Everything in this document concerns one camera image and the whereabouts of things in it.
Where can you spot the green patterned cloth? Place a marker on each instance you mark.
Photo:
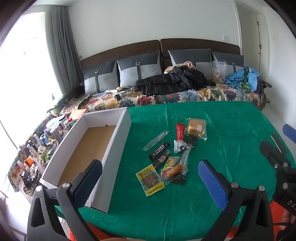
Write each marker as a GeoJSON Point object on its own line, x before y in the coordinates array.
{"type": "Point", "coordinates": [246, 81]}

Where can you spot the green tablecloth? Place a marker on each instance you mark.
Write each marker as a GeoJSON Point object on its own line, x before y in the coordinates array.
{"type": "Point", "coordinates": [231, 129]}

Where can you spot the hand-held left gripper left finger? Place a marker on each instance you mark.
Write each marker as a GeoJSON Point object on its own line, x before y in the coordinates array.
{"type": "Point", "coordinates": [90, 183]}

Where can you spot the grey curtain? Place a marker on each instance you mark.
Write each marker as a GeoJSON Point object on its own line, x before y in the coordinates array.
{"type": "Point", "coordinates": [62, 46]}

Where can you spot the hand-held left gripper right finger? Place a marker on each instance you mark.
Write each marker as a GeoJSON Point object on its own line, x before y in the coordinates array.
{"type": "Point", "coordinates": [212, 183]}

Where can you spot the white cardboard box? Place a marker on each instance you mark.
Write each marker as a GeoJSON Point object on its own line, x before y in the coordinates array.
{"type": "Point", "coordinates": [92, 139]}

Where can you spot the brown cardboard sheet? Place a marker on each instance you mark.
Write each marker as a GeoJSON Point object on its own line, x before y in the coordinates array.
{"type": "Point", "coordinates": [77, 114]}

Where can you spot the beige cloth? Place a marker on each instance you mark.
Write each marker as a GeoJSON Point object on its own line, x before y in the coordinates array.
{"type": "Point", "coordinates": [170, 68]}

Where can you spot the grey two-tone pillow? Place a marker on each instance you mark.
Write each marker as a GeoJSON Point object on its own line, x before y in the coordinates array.
{"type": "Point", "coordinates": [99, 76]}
{"type": "Point", "coordinates": [138, 68]}
{"type": "Point", "coordinates": [192, 56]}
{"type": "Point", "coordinates": [233, 61]}

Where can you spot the long clear stick packet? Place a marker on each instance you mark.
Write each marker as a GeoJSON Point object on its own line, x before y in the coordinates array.
{"type": "Point", "coordinates": [186, 154]}

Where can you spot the yellow dried tofu packet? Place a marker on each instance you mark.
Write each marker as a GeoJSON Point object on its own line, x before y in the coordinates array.
{"type": "Point", "coordinates": [149, 179]}

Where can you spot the window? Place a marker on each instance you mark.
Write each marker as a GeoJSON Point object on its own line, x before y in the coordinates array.
{"type": "Point", "coordinates": [23, 69]}

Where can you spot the red snack packet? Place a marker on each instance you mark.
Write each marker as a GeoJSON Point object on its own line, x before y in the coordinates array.
{"type": "Point", "coordinates": [180, 132]}

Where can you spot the dark red fruit roll stick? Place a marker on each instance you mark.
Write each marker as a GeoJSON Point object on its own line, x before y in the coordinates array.
{"type": "Point", "coordinates": [160, 160]}

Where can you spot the small yellow cake packet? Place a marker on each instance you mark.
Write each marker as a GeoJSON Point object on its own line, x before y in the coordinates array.
{"type": "Point", "coordinates": [171, 161]}

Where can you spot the clear bread packet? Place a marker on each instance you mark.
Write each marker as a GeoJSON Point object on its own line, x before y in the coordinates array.
{"type": "Point", "coordinates": [196, 127]}

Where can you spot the clear plastic bag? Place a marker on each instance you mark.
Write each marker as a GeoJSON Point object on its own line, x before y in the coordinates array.
{"type": "Point", "coordinates": [219, 71]}

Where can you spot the clear sausage packet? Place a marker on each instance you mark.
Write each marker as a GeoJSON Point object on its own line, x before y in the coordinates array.
{"type": "Point", "coordinates": [172, 172]}

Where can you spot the blue cloth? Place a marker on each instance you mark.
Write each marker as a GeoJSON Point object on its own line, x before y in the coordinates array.
{"type": "Point", "coordinates": [234, 78]}

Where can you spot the dark brown bag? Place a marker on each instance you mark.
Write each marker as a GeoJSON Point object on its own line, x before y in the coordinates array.
{"type": "Point", "coordinates": [266, 89]}

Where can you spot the black smartphone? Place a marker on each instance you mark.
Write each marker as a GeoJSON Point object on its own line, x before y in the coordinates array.
{"type": "Point", "coordinates": [278, 142]}

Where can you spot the dark brown chocolate bar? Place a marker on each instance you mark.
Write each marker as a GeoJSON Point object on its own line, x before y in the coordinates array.
{"type": "Point", "coordinates": [159, 150]}

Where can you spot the small dark snack packet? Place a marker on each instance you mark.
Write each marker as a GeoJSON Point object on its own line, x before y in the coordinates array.
{"type": "Point", "coordinates": [179, 181]}

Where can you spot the person's right hand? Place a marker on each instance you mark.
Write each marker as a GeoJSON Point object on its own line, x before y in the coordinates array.
{"type": "Point", "coordinates": [288, 217]}

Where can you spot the clutter of bottles and jars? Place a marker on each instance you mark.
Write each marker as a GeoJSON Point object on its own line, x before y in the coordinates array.
{"type": "Point", "coordinates": [41, 148]}

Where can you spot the white door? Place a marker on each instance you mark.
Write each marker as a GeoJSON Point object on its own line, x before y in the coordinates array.
{"type": "Point", "coordinates": [264, 46]}

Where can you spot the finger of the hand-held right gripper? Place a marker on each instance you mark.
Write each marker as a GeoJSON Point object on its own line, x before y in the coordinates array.
{"type": "Point", "coordinates": [290, 131]}
{"type": "Point", "coordinates": [272, 153]}

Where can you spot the clear tube snack packet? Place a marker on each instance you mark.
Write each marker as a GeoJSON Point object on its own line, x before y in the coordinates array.
{"type": "Point", "coordinates": [155, 141]}

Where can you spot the white triangular snack packet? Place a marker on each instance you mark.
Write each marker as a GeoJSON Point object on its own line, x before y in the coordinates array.
{"type": "Point", "coordinates": [179, 146]}

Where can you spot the black puffer jacket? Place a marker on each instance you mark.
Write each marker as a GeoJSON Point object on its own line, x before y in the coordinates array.
{"type": "Point", "coordinates": [166, 83]}

